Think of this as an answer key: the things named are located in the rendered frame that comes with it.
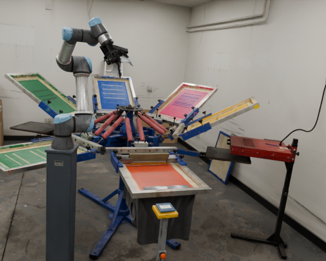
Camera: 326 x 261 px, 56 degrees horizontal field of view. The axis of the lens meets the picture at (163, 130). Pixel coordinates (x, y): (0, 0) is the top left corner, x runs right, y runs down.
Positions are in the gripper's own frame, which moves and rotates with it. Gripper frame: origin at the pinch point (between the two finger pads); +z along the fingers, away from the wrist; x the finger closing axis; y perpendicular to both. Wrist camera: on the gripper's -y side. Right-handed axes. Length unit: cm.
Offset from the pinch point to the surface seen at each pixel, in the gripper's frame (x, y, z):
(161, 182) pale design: -52, -21, 74
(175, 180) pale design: -49, -31, 80
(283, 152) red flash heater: -20, -141, 119
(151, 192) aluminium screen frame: -37, 3, 72
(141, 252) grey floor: -141, -24, 135
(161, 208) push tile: -23, 13, 81
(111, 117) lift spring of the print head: -135, -73, 3
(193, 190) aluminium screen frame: -28, -23, 88
